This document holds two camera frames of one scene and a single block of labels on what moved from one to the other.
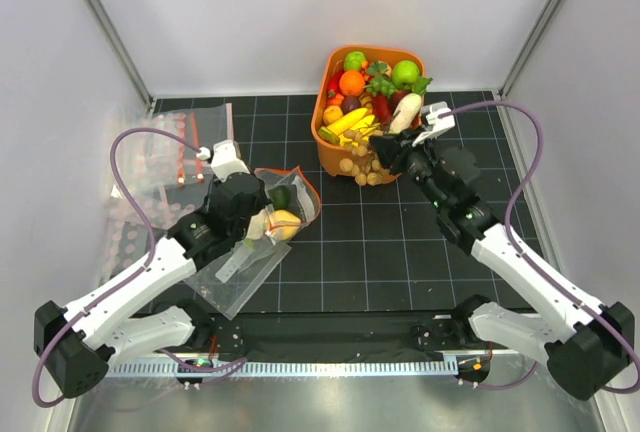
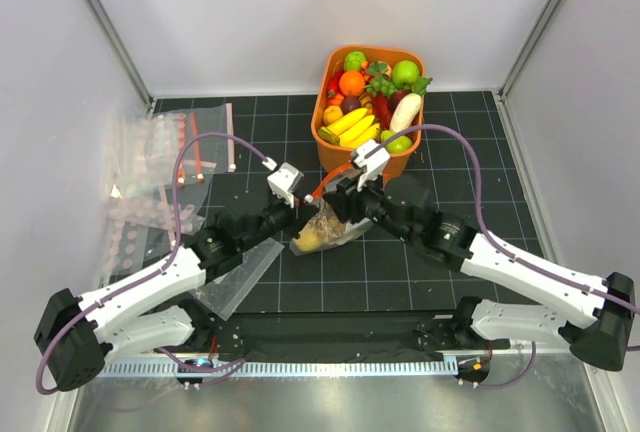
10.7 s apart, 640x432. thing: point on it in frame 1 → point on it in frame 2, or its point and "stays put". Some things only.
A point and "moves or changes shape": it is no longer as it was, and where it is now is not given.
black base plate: (229, 334) stays put
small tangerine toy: (331, 113) stays put
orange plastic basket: (361, 92) stays put
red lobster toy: (382, 107) stays put
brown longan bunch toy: (363, 165) moves or changes shape
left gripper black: (261, 199) → (297, 217)
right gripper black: (393, 152) → (346, 199)
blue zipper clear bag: (230, 280) stays put
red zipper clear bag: (189, 169) stays put
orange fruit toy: (352, 83) stays put
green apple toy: (405, 72) stays put
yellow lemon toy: (283, 225) moves or changes shape
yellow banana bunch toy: (354, 121) stays put
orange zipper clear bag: (293, 202) moves or changes shape
